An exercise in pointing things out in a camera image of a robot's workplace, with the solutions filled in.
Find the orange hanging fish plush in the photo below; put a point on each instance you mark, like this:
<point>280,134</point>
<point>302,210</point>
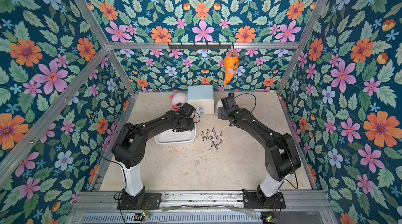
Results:
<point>231,64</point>

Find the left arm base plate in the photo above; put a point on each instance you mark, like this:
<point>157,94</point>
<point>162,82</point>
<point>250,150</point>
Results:
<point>148,201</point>

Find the orange white plush ball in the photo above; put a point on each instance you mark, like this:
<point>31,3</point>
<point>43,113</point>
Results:
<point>219,104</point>

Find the pale blue drawer box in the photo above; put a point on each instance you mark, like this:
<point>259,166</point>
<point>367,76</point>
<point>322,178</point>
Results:
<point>200,96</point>

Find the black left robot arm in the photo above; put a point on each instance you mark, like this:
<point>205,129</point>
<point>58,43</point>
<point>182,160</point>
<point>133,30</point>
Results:
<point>129,147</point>

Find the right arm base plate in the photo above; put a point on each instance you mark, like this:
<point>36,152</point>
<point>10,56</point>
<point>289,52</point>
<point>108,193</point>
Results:
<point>257,200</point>

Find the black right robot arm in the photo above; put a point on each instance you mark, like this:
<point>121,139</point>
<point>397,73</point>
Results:
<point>281,156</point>

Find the pink white plush toy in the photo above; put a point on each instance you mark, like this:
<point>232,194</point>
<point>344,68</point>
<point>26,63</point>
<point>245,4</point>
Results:
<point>178,100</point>

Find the black hook rail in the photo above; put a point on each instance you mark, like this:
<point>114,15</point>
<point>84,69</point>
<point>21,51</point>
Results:
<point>200,46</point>

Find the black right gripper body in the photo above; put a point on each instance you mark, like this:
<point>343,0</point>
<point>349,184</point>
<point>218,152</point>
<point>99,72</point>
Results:
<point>222,112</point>

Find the white storage tray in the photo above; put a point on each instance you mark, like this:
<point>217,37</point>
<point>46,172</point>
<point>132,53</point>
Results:
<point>170,138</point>

